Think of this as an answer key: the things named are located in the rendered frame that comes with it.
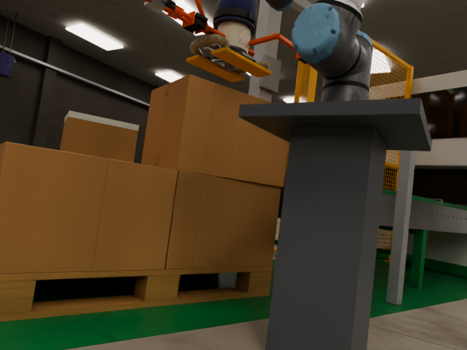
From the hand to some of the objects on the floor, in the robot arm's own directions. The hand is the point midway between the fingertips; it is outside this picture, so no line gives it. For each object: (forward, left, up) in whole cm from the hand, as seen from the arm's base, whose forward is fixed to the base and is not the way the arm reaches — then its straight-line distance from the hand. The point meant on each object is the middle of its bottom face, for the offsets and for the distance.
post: (-56, -116, -137) cm, 188 cm away
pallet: (+51, -14, -138) cm, 148 cm away
